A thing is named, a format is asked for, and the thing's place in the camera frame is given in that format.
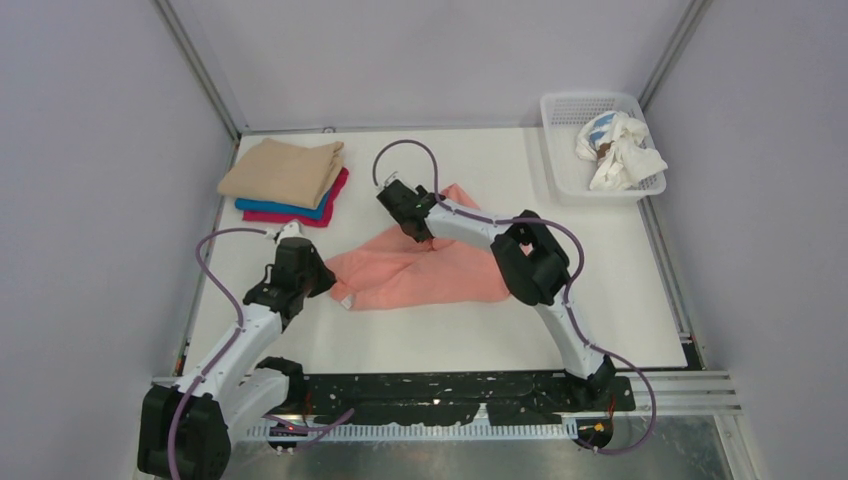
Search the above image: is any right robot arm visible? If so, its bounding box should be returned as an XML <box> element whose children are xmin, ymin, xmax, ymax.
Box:
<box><xmin>377</xmin><ymin>179</ymin><xmax>616</xmax><ymax>403</ymax></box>

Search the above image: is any salmon pink t-shirt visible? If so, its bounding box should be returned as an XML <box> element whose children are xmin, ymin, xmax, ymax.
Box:
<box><xmin>325</xmin><ymin>226</ymin><xmax>510</xmax><ymax>311</ymax></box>

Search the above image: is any magenta folded t-shirt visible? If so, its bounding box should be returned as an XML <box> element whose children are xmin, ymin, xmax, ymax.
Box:
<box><xmin>234</xmin><ymin>168</ymin><xmax>350</xmax><ymax>228</ymax></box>

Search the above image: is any white crumpled t-shirt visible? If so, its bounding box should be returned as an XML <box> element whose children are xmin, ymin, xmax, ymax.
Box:
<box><xmin>575</xmin><ymin>110</ymin><xmax>668</xmax><ymax>191</ymax></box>

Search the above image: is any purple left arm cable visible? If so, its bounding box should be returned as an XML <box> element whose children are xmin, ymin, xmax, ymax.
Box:
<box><xmin>165</xmin><ymin>226</ymin><xmax>355</xmax><ymax>480</ymax></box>

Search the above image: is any blue folded t-shirt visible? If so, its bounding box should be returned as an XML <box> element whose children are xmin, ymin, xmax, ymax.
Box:
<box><xmin>234</xmin><ymin>192</ymin><xmax>332</xmax><ymax>220</ymax></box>

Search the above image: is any beige folded t-shirt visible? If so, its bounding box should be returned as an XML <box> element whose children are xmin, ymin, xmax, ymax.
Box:
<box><xmin>217</xmin><ymin>139</ymin><xmax>344</xmax><ymax>209</ymax></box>

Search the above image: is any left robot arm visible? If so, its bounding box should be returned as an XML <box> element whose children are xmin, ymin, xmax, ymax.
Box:
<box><xmin>137</xmin><ymin>233</ymin><xmax>336</xmax><ymax>479</ymax></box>

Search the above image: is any white slotted cable duct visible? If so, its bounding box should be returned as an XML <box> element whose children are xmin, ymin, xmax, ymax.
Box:
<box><xmin>245</xmin><ymin>421</ymin><xmax>578</xmax><ymax>442</ymax></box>

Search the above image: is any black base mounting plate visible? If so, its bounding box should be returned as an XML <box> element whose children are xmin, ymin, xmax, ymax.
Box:
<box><xmin>273</xmin><ymin>371</ymin><xmax>635</xmax><ymax>426</ymax></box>

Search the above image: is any white plastic basket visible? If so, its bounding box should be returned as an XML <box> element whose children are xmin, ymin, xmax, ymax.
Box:
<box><xmin>540</xmin><ymin>92</ymin><xmax>667</xmax><ymax>206</ymax></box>

